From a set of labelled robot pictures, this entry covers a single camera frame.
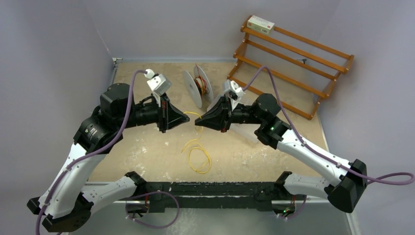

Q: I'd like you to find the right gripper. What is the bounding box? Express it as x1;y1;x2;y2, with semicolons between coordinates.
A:
195;94;265;134

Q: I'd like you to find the clear plastic divided tray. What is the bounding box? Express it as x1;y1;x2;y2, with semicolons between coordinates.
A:
207;95;259;144

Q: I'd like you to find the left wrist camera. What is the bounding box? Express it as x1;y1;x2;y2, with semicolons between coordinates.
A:
145;74;172;96

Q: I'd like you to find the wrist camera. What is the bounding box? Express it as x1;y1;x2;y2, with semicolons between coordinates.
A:
145;74;172;96
223;80;245;101

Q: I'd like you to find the black cable on spool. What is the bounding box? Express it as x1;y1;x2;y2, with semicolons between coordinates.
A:
194;76;205;95

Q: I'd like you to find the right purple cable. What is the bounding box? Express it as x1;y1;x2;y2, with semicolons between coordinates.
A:
242;66;415;186

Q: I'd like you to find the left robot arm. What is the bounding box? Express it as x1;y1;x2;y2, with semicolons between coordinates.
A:
27;83;189;233

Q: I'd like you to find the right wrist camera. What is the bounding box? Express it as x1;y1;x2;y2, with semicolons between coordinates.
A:
223;80;245;101

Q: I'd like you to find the white perforated cable spool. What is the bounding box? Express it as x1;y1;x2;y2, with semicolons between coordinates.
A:
182;64;214;109

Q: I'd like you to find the red cable on spool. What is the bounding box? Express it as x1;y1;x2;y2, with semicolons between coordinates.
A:
194;65;206;95

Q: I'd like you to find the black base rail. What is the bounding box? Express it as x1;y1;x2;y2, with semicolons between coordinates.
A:
129;182;305;212

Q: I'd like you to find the wooden shelf rack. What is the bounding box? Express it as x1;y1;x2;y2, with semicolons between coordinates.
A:
228;15;354;120

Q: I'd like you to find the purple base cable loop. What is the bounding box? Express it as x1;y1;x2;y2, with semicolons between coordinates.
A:
124;190;181;230

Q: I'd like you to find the white green box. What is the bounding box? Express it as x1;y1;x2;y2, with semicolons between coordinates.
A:
247;15;275;36

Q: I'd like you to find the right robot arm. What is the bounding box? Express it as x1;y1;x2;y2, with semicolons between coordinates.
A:
195;94;368;213

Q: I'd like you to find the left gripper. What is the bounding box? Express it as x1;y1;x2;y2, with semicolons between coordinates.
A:
117;90;190;133

